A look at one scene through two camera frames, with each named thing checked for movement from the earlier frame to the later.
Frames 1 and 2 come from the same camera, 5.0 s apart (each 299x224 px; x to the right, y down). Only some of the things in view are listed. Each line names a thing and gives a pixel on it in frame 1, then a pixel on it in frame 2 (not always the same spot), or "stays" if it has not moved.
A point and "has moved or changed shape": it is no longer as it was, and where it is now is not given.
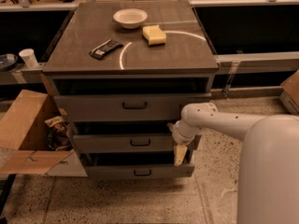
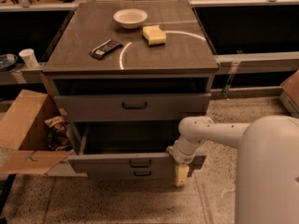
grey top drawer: (126, 107) stays
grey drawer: (126, 143) has moved or changed shape
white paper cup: (27, 54) stays
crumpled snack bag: (59, 134) stays
